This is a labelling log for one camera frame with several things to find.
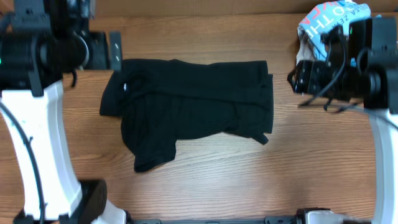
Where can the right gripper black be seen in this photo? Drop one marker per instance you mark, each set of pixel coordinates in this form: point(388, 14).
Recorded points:
point(309, 75)

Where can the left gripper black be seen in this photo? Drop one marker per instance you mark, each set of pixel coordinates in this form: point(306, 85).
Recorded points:
point(115, 51)

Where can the black t-shirt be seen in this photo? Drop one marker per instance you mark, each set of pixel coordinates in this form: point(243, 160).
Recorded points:
point(160, 102)

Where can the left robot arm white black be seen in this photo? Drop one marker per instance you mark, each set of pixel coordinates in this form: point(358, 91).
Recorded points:
point(40, 42)

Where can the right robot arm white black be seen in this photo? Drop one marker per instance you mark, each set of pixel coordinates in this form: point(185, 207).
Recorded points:
point(361, 70)

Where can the beige shorts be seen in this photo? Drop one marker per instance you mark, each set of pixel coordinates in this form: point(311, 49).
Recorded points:
point(306, 48)

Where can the light blue printed t-shirt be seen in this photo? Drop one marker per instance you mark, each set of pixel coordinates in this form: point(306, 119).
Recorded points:
point(323, 17)

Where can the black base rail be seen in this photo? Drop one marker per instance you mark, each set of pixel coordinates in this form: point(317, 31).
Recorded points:
point(302, 216)

